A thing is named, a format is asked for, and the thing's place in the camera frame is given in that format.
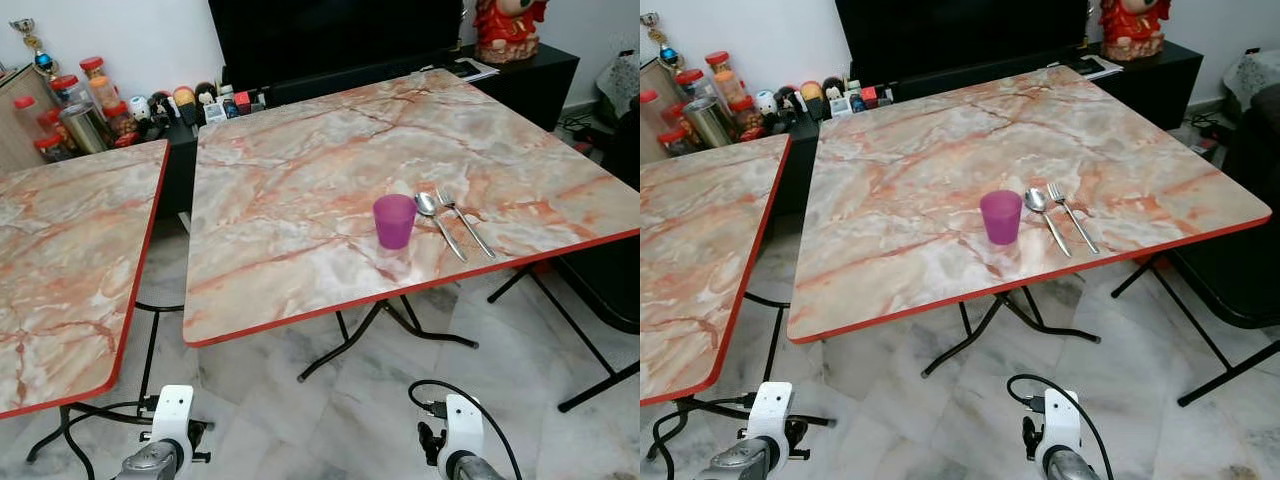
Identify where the marble top folding table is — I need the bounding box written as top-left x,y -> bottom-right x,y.
787,65 -> 1280,407
640,135 -> 793,461
183,68 -> 641,413
0,140 -> 186,463

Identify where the steel spoon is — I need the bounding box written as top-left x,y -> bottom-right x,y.
1024,187 -> 1071,258
415,191 -> 468,263

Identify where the purple plastic cup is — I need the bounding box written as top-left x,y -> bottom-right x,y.
979,190 -> 1024,246
373,194 -> 418,250

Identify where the steel fork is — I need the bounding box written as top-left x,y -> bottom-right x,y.
435,187 -> 497,260
1046,183 -> 1100,255

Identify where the black chair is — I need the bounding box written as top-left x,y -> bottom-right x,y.
1168,85 -> 1280,331
555,100 -> 641,336

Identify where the steel canister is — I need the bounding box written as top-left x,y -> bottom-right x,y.
62,103 -> 112,155
685,97 -> 737,150

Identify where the short red lid jar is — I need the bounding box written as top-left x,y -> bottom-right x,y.
675,69 -> 710,107
50,75 -> 87,112

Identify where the tall red lid jar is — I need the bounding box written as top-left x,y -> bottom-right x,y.
80,56 -> 122,111
705,51 -> 747,102

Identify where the white patterned cloth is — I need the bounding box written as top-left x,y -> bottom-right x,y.
598,55 -> 641,117
1224,50 -> 1280,111

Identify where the black television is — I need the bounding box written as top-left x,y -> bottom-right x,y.
835,0 -> 1091,88
207,0 -> 467,93

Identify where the gold trophy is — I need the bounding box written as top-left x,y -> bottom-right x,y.
10,18 -> 57,77
640,12 -> 687,72

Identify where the red laughing buddha statue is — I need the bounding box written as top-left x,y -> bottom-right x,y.
472,0 -> 550,65
1100,0 -> 1172,62

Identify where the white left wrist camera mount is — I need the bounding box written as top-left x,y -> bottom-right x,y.
750,381 -> 795,444
152,385 -> 195,447

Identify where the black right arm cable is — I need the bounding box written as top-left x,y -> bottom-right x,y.
1006,374 -> 1117,480
408,379 -> 524,480

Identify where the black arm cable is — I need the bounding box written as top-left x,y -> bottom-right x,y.
1006,374 -> 1117,480
408,379 -> 524,480
648,395 -> 753,480
58,398 -> 157,480

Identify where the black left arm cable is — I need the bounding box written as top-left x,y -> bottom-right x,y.
58,398 -> 157,480
648,395 -> 753,480

